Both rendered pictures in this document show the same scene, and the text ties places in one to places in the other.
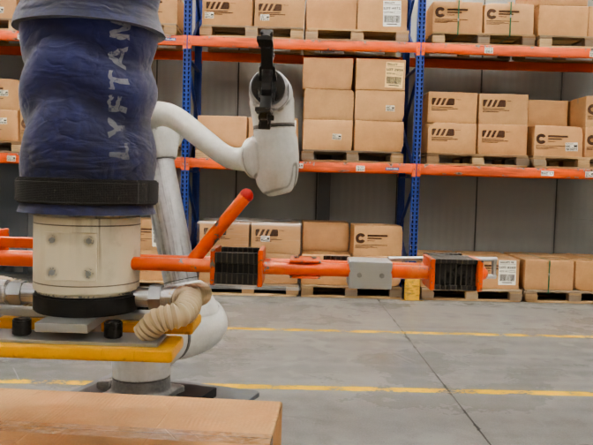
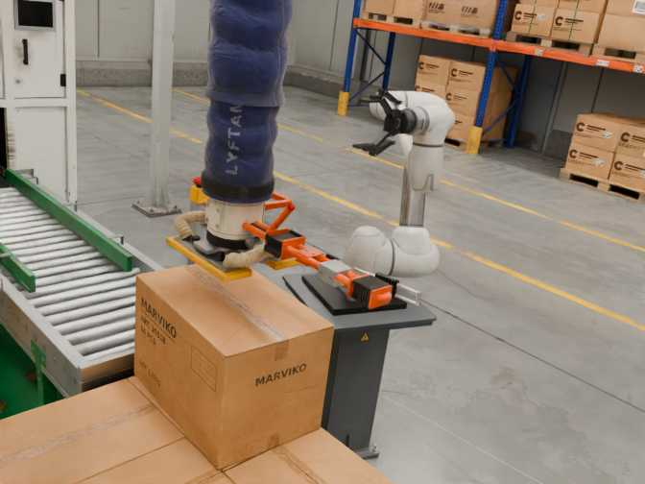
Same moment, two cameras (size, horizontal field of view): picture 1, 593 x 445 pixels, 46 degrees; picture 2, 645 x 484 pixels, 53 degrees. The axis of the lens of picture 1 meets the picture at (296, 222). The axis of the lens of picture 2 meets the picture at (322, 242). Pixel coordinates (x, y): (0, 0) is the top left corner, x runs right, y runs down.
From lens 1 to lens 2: 1.34 m
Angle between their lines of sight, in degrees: 47
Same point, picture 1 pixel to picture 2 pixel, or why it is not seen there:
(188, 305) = (243, 257)
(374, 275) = (327, 276)
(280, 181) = (417, 184)
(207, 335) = (410, 267)
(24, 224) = (547, 109)
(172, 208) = not seen: hidden behind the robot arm
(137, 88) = (244, 137)
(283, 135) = (423, 153)
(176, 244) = (409, 199)
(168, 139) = not seen: hidden behind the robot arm
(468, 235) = not seen: outside the picture
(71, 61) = (213, 121)
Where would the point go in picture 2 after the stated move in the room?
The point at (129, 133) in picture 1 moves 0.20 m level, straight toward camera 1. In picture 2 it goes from (240, 160) to (191, 170)
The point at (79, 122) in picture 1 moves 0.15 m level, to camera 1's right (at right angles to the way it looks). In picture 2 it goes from (215, 152) to (246, 165)
